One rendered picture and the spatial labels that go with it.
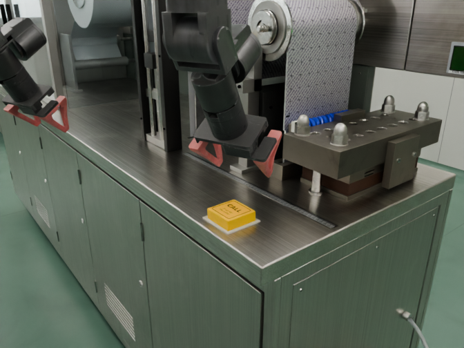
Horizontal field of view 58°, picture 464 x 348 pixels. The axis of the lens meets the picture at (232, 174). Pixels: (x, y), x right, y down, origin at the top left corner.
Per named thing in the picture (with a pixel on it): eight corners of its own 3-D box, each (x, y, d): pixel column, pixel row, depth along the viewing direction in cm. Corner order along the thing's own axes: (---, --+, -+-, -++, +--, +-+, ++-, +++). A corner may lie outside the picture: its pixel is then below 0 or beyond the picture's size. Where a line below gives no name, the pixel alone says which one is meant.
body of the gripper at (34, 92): (26, 88, 94) (5, 60, 89) (56, 92, 89) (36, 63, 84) (5, 107, 91) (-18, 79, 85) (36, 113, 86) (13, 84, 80)
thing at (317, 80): (282, 130, 101) (286, 50, 94) (345, 114, 114) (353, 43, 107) (284, 130, 100) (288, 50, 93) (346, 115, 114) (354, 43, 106)
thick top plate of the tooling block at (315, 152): (282, 158, 97) (283, 132, 95) (383, 128, 120) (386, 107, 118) (337, 179, 86) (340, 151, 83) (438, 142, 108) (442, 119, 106)
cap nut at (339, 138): (326, 143, 88) (328, 122, 87) (337, 139, 90) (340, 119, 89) (340, 148, 86) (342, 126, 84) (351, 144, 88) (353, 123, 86)
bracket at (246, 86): (228, 170, 110) (228, 47, 98) (247, 164, 113) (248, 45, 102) (240, 175, 106) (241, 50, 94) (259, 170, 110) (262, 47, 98)
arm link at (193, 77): (180, 77, 57) (215, 81, 54) (204, 47, 60) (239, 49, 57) (196, 115, 62) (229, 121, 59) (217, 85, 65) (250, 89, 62)
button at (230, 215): (206, 218, 85) (206, 208, 84) (234, 208, 89) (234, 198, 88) (228, 232, 80) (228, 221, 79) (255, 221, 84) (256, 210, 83)
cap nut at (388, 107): (378, 111, 113) (380, 94, 112) (385, 109, 115) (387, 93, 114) (389, 114, 111) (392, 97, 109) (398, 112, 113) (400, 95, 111)
